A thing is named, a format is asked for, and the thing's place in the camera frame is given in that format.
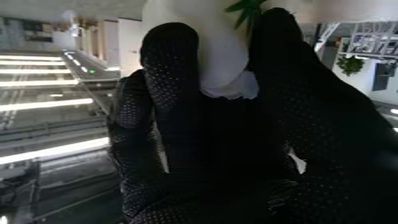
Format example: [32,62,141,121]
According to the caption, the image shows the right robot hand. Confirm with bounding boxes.
[107,7,398,224]

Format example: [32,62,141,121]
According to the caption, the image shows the cream flower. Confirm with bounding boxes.
[141,0,281,100]

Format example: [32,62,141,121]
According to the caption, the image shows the green plant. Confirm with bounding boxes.
[334,54,368,77]

